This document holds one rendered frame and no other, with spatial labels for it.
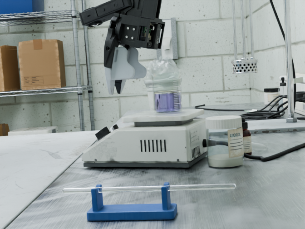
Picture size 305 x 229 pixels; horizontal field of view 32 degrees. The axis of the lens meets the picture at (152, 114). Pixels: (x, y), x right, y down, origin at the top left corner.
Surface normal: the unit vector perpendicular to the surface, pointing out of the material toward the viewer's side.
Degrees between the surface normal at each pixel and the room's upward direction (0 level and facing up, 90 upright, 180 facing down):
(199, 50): 90
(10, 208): 0
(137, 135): 90
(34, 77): 89
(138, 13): 89
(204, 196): 0
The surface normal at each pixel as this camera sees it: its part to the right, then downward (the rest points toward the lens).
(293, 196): -0.07, -0.99
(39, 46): 0.07, 0.08
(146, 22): -0.41, 0.09
